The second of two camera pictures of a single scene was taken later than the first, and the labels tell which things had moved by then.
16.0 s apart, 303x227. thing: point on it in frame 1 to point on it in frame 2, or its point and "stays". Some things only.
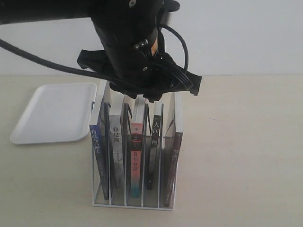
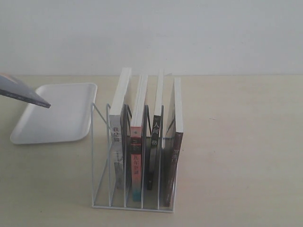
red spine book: x=136 y=143 stays
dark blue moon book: x=100 y=129 to x=9 y=87
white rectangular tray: x=57 y=113 stays
